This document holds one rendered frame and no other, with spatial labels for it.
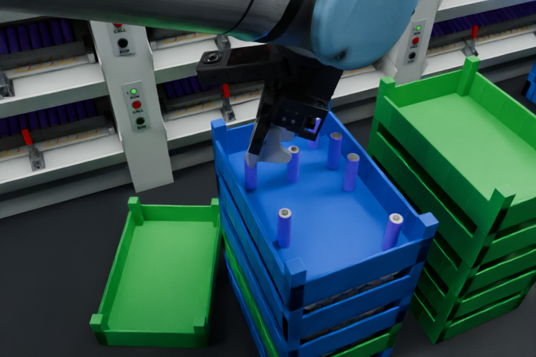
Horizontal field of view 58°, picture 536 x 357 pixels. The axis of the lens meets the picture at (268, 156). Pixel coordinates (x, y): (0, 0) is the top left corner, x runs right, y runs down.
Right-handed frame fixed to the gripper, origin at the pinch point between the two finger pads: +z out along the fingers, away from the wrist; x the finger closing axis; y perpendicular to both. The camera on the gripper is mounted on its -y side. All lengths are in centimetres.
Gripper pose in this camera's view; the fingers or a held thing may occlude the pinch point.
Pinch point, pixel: (249, 154)
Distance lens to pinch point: 69.6
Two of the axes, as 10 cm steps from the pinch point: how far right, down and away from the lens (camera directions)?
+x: 1.3, -6.7, 7.3
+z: -2.6, 6.9, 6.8
